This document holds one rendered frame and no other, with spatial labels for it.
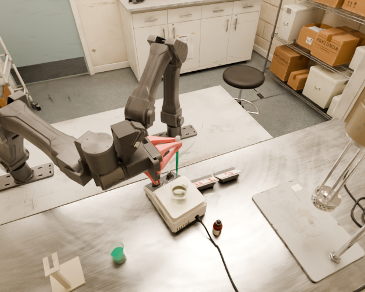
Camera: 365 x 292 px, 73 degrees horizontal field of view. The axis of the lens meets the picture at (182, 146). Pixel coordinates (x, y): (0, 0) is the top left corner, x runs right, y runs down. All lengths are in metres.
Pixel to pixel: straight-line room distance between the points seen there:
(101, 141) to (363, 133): 0.50
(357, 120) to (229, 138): 0.61
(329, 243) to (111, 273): 0.64
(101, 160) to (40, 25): 3.05
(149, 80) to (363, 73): 0.51
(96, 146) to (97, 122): 0.76
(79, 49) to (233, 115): 2.64
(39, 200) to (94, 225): 0.23
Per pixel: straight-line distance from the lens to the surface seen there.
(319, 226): 0.92
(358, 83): 0.58
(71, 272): 0.82
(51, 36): 3.48
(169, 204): 0.76
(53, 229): 0.91
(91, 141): 0.48
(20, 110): 0.67
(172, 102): 0.93
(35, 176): 1.07
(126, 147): 0.48
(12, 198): 1.06
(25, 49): 3.55
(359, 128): 0.59
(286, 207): 0.91
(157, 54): 0.78
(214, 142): 1.07
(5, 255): 0.94
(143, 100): 0.73
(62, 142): 0.59
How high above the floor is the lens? 1.63
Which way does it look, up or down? 44 degrees down
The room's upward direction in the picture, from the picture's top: straight up
